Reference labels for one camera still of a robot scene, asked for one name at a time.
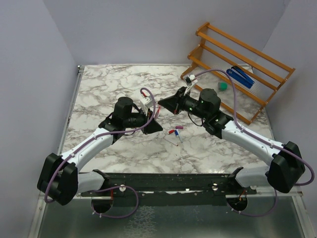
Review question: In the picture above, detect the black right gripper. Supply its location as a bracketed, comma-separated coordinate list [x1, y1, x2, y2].
[158, 87, 209, 120]

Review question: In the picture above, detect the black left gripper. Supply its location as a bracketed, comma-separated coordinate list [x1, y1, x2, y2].
[124, 107, 163, 134]

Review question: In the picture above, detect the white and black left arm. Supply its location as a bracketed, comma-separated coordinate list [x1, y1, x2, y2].
[37, 96, 162, 205]

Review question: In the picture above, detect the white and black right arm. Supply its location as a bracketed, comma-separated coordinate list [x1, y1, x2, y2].
[158, 87, 305, 194]

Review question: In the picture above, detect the white pen blue end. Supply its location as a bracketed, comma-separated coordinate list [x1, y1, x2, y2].
[175, 129, 183, 143]

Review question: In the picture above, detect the green cube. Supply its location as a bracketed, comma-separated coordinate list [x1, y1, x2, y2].
[217, 82, 228, 91]

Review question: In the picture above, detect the blue stapler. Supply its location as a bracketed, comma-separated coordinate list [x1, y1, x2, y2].
[226, 65, 255, 89]

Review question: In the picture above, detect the orange wooden rack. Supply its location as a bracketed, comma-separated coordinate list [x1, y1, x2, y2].
[181, 22, 295, 124]

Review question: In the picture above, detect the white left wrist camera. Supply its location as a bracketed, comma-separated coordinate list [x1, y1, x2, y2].
[140, 97, 153, 114]

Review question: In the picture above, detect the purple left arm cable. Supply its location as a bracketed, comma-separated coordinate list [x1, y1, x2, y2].
[44, 88, 157, 204]

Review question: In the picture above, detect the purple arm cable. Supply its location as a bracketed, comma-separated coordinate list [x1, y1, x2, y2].
[195, 68, 312, 186]
[44, 88, 157, 204]

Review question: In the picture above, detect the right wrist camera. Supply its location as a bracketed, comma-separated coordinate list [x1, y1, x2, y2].
[184, 74, 198, 95]

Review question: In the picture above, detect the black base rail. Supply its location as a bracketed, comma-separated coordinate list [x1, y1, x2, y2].
[81, 173, 256, 207]

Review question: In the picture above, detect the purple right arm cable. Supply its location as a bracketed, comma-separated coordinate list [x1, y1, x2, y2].
[195, 68, 312, 186]

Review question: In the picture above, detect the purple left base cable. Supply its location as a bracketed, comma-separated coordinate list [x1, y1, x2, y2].
[92, 185, 139, 219]

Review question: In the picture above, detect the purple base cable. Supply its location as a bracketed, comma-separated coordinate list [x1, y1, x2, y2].
[230, 188, 278, 218]
[92, 185, 139, 219]

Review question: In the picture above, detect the aluminium table frame rail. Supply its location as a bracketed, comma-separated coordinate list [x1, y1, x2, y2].
[57, 65, 85, 155]

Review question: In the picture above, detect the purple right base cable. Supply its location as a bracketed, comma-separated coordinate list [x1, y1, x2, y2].
[230, 188, 278, 218]

